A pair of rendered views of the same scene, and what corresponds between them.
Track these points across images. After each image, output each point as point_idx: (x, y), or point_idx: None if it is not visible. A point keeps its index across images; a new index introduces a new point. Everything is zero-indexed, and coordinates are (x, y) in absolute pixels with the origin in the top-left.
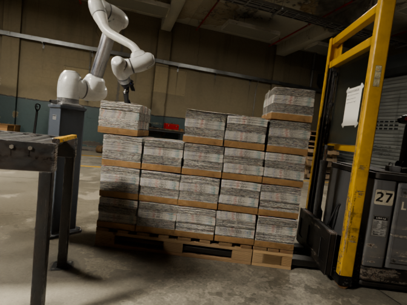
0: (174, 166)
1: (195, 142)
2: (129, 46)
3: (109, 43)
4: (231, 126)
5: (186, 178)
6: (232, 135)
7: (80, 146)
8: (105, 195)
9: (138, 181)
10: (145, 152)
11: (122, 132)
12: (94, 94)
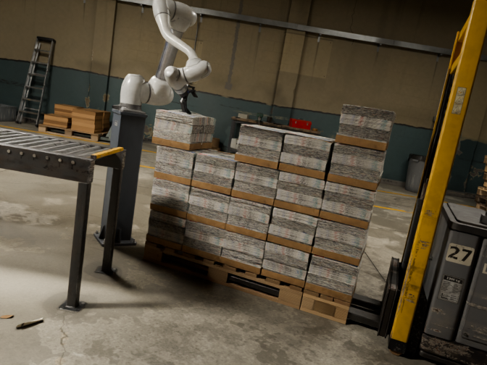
0: (224, 187)
1: (247, 162)
2: (186, 53)
3: None
4: (288, 147)
5: (236, 202)
6: (289, 158)
7: (140, 155)
8: (155, 209)
9: (188, 198)
10: (196, 169)
11: (174, 145)
12: (158, 98)
